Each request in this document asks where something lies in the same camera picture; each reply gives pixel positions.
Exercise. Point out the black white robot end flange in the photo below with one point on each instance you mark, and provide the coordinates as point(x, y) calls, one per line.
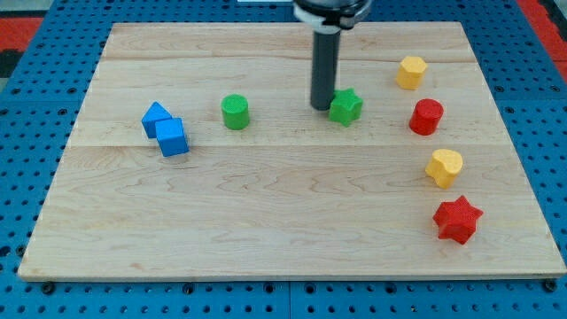
point(331, 14)

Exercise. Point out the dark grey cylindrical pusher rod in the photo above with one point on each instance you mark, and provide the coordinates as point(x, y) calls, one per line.
point(324, 69)

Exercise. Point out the green star block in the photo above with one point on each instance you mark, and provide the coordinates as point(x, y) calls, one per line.
point(345, 107)

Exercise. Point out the red star block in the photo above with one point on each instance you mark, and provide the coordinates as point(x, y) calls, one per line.
point(457, 220)

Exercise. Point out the yellow hexagon block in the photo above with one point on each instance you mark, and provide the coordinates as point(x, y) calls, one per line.
point(411, 72)

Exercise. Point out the green cylinder block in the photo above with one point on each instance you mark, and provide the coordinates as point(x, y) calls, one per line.
point(235, 112)

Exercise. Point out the red cylinder block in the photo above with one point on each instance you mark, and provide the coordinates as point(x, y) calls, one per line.
point(426, 116)

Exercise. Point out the yellow heart block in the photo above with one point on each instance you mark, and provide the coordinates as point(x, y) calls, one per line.
point(444, 166)

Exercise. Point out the wooden board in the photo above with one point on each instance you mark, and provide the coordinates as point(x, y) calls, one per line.
point(293, 196)

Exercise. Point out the blue cube block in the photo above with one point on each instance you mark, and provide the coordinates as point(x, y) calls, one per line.
point(171, 137)

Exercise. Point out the blue triangle block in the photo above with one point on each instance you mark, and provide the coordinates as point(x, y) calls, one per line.
point(156, 112)

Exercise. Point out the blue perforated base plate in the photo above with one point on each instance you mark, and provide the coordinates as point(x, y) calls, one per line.
point(40, 101)

